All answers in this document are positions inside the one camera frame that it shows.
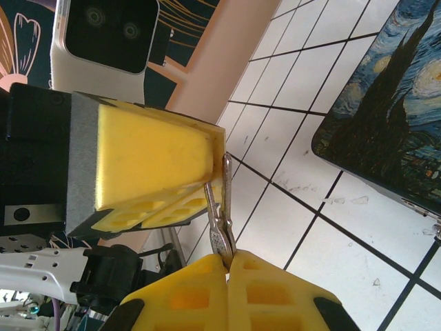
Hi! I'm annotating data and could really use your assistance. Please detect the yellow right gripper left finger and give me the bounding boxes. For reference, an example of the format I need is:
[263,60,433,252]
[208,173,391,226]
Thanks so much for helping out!
[113,254,231,331]

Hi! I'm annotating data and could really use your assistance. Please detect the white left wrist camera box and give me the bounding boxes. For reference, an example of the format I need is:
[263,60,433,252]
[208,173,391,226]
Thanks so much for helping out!
[49,0,162,104]

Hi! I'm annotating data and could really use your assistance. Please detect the aluminium frame post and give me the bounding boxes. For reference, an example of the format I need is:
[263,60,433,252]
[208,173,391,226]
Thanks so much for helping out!
[143,225,187,273]

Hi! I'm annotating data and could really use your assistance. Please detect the dark blue storage box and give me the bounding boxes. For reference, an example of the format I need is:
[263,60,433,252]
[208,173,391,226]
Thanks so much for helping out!
[311,0,441,242]

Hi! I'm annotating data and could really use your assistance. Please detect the silver key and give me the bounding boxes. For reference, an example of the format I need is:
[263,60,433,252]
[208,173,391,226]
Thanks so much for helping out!
[222,152,238,259]
[204,181,230,258]

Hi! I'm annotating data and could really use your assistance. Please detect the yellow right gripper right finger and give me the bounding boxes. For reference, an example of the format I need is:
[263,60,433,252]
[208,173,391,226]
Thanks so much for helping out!
[228,250,360,331]

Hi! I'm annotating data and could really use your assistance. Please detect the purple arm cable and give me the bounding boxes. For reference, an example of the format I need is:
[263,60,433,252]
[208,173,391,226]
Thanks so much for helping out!
[50,299,63,331]

